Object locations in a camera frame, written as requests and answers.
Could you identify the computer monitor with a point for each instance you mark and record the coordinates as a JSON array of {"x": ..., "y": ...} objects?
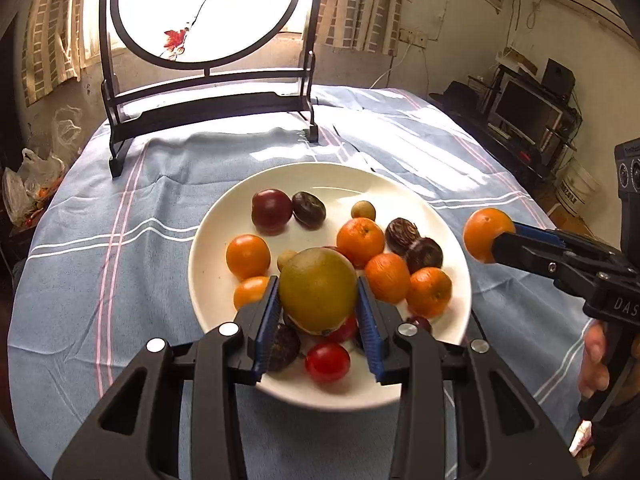
[{"x": 524, "y": 109}]

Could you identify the large orange mandarin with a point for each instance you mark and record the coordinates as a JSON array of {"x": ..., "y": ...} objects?
[{"x": 430, "y": 290}]

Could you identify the small orange mandarin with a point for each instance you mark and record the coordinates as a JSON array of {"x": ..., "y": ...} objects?
[{"x": 481, "y": 230}]

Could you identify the red cherry tomato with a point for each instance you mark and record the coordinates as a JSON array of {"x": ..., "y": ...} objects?
[{"x": 327, "y": 362}]

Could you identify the person right hand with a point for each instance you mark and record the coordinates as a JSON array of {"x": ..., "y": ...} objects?
[{"x": 593, "y": 375}]

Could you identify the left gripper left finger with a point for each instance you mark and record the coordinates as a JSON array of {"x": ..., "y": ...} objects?
[{"x": 133, "y": 431}]

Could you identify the white plastic bucket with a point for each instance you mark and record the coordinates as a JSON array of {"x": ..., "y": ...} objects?
[{"x": 576, "y": 188}]

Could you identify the right checkered curtain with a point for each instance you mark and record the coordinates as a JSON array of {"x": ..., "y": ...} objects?
[{"x": 360, "y": 25}]

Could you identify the left checkered curtain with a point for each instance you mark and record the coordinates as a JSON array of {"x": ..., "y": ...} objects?
[{"x": 52, "y": 52}]

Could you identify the checkered curtain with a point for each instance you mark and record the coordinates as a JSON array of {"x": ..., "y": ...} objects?
[
  {"x": 360, "y": 25},
  {"x": 52, "y": 52}
]

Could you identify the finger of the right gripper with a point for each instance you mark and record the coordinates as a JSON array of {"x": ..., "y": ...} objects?
[
  {"x": 534, "y": 237},
  {"x": 508, "y": 251}
]

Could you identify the green yellow round fruit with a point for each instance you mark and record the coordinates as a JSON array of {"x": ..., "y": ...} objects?
[{"x": 318, "y": 290}]

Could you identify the large dark red plum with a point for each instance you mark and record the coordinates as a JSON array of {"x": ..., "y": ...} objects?
[{"x": 272, "y": 209}]

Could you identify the plastic bags pile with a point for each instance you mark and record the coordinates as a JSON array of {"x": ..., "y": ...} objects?
[{"x": 26, "y": 191}]

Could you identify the round bird painting screen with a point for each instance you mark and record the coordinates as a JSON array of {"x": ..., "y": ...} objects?
[{"x": 200, "y": 39}]

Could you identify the dark wrinkled passion fruit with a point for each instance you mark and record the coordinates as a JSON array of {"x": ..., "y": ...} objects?
[{"x": 400, "y": 234}]

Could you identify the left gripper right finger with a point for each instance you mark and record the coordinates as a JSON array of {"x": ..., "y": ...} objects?
[{"x": 462, "y": 411}]

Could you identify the white oval plate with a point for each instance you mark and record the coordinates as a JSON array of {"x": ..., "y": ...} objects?
[{"x": 228, "y": 249}]

